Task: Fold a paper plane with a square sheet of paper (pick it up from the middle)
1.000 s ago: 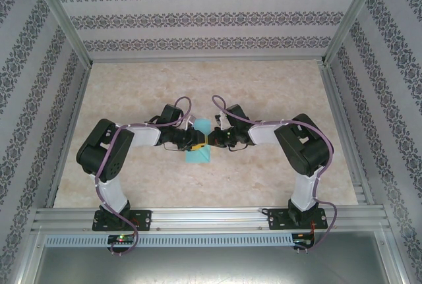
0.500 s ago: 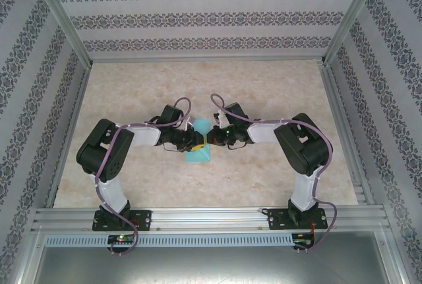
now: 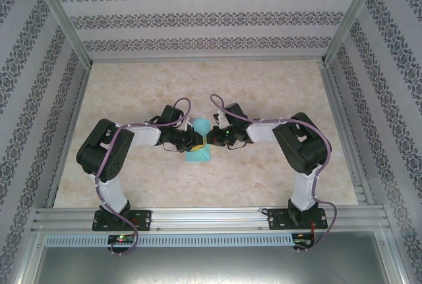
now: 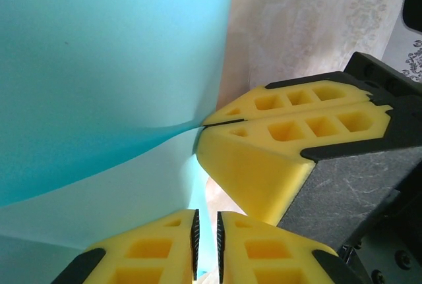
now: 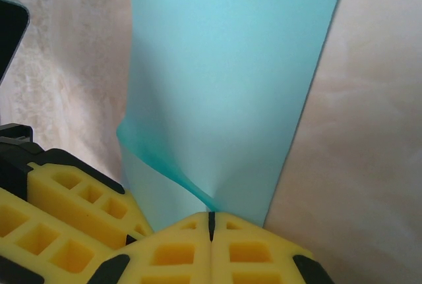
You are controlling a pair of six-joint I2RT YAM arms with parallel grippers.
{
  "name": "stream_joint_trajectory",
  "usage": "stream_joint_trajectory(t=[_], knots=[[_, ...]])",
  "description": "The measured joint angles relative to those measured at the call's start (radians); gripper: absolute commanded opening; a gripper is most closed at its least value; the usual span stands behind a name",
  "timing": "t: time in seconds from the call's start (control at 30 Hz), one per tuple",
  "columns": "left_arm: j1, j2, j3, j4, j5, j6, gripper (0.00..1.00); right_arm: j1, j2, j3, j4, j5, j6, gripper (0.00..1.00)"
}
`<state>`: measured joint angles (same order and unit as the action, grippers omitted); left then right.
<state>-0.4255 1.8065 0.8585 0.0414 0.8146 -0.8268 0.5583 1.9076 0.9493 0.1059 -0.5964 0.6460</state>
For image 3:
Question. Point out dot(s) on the turquoise cloth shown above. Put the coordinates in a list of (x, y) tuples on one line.
[(198, 157)]

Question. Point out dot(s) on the black base plate right arm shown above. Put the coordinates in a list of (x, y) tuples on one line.
[(278, 219)]

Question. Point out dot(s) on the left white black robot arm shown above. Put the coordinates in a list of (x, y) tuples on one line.
[(110, 195)]

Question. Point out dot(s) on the black base plate left arm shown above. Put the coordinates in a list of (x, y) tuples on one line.
[(141, 219)]

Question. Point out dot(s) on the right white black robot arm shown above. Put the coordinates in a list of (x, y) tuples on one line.
[(305, 188)]

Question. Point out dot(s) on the grey metal sheet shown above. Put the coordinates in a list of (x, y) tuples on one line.
[(211, 267)]

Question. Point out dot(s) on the aluminium cross bar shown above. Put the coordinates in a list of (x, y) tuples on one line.
[(204, 60)]

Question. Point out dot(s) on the controller board with green light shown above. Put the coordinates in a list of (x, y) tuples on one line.
[(121, 239)]

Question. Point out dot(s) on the small controller board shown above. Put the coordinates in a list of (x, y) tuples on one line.
[(304, 243)]

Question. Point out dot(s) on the long aluminium mounting rail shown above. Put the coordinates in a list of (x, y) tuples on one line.
[(211, 218)]

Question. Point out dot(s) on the aluminium side rail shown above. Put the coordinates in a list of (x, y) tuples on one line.
[(346, 135), (69, 135)]

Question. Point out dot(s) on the aluminium frame post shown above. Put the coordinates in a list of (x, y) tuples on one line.
[(62, 20), (356, 17)]

